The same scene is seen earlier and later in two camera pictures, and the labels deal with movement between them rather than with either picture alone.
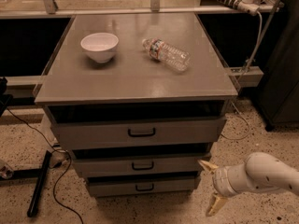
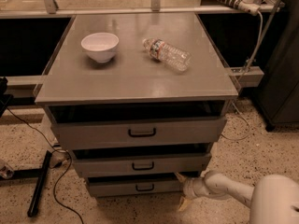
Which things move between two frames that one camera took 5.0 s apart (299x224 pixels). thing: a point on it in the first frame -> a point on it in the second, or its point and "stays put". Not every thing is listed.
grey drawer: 143,187 stays put
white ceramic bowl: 100,45 stays put
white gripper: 222,181 -> 191,187
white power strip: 245,4 stays put
